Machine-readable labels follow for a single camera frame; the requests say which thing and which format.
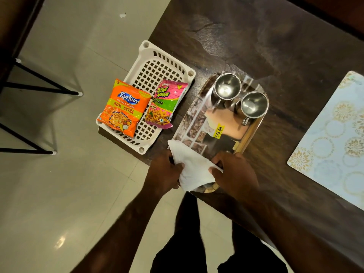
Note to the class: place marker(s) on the person's left hand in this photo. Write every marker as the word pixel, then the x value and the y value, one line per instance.
pixel 162 174

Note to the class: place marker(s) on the person's right hand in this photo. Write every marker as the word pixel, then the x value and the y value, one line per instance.
pixel 237 176

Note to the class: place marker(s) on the person's right thumb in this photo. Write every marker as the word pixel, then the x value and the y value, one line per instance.
pixel 215 172

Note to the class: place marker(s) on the person's left thumb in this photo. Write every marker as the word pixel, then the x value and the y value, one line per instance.
pixel 177 168

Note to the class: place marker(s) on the white paper napkin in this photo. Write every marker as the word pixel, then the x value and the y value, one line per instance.
pixel 193 167

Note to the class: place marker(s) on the person's left forearm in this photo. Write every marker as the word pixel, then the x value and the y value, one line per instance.
pixel 119 238

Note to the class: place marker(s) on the person's right forearm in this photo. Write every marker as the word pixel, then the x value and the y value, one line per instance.
pixel 301 238

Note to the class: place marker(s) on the yellow price sticker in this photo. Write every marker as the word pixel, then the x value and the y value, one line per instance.
pixel 219 131

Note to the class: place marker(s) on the shiny steel tray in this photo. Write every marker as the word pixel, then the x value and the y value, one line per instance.
pixel 221 125

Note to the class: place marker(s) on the pink and green snack packet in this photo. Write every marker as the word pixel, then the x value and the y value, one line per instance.
pixel 165 103

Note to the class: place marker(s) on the person's black shorts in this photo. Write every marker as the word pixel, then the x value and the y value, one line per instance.
pixel 199 247

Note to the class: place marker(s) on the small steel cup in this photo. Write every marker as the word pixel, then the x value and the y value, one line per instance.
pixel 226 88
pixel 253 105

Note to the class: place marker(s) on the orange snack packet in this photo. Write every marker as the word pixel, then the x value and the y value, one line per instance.
pixel 124 108

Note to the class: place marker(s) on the white plastic lattice basket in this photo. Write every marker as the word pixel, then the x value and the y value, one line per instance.
pixel 148 90

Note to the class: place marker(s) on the pale floral placemat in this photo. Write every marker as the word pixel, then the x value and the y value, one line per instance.
pixel 332 142

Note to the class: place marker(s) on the black metal stool legs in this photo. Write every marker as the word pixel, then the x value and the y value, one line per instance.
pixel 31 105

